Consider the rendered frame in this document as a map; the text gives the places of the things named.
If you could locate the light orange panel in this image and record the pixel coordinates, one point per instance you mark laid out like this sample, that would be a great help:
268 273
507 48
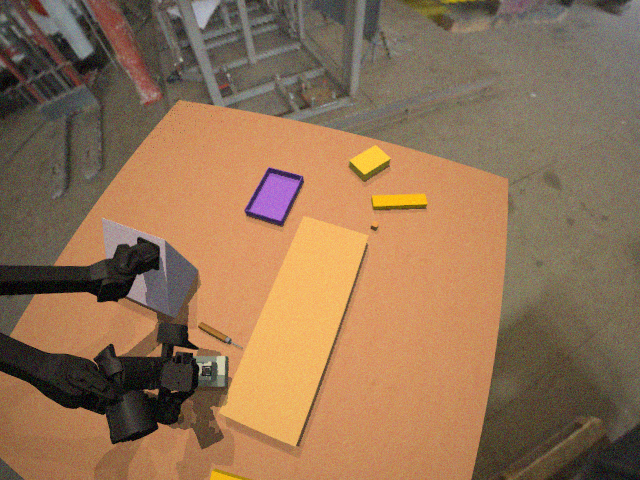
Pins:
274 385

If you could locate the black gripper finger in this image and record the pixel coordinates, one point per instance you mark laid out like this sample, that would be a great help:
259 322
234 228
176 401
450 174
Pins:
181 397
188 345

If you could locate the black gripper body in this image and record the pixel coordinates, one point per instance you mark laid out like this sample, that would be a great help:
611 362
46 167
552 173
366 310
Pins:
165 410

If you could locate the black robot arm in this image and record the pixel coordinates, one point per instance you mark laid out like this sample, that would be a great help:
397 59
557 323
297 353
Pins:
111 387

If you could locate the purple rectangular tray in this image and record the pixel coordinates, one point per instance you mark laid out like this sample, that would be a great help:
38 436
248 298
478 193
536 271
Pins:
274 195

